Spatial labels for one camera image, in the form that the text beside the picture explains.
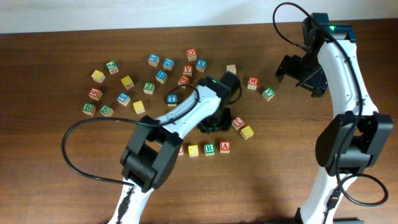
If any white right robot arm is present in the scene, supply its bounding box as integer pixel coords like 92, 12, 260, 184
275, 13, 393, 223

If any blue X wooden block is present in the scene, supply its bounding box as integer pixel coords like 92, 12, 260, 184
196, 60, 207, 72

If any green J wooden block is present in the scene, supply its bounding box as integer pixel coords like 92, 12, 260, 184
106, 61, 119, 74

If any red M wooden block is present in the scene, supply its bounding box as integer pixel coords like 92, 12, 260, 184
248, 77, 259, 90

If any blue D wooden block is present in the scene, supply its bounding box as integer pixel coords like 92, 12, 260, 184
163, 58, 174, 71

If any green B block right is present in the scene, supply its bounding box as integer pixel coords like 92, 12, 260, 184
99, 104, 114, 118

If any red Y block upper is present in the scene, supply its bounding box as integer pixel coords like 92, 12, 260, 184
183, 65, 193, 77

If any green b block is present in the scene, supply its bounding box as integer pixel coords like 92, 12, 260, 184
99, 104, 114, 118
81, 103, 96, 116

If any red C wooden block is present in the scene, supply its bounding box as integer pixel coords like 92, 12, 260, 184
187, 49, 197, 62

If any red 3 wooden block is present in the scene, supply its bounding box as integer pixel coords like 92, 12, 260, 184
231, 116, 245, 130

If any yellow O wooden block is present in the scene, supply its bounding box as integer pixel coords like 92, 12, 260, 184
188, 145, 199, 157

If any yellow block centre left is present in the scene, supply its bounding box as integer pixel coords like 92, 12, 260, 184
133, 100, 146, 114

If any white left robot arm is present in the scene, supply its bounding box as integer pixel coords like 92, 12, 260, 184
110, 72, 241, 223

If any red I wooden block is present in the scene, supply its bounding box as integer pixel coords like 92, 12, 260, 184
178, 146, 184, 156

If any green V wooden block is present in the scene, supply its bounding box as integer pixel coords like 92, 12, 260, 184
262, 88, 275, 101

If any green Z wooden block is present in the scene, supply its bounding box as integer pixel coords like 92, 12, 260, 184
143, 82, 155, 95

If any green B block left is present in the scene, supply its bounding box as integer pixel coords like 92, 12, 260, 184
81, 103, 96, 116

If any plain wooden block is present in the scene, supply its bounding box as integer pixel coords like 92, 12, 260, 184
226, 65, 237, 75

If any yellow S wooden block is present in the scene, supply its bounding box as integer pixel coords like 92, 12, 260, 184
240, 126, 254, 140

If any blue T wooden block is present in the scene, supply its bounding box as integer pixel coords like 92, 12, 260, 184
166, 95, 178, 107

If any red E wooden block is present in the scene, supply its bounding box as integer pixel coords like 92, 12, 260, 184
177, 75, 189, 88

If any yellow block upper middle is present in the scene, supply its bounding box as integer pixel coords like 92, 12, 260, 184
121, 76, 134, 90

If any red 6 wooden block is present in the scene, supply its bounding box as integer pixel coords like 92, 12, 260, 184
88, 88, 103, 101

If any yellow block far left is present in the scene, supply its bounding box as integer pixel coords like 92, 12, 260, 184
91, 70, 106, 83

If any red A wooden block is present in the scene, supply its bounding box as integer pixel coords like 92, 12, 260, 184
220, 141, 231, 153

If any green R wooden block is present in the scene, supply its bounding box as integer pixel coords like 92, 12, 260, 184
204, 144, 216, 156

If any blue H wooden block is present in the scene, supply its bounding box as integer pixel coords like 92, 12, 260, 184
155, 70, 168, 84

